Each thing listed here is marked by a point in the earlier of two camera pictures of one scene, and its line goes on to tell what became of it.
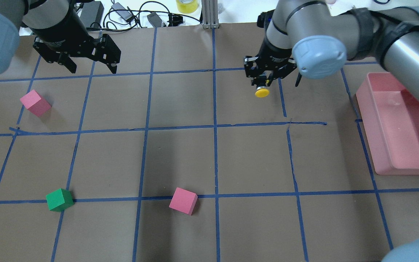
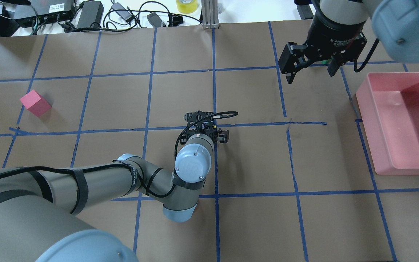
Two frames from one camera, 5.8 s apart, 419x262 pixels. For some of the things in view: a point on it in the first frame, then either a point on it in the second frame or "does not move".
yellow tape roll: x=187 y=6 does not move
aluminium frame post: x=210 y=15 does not move
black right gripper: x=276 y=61 -> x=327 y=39
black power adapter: x=92 y=12 does not move
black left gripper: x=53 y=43 -> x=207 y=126
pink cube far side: x=36 y=103 does not move
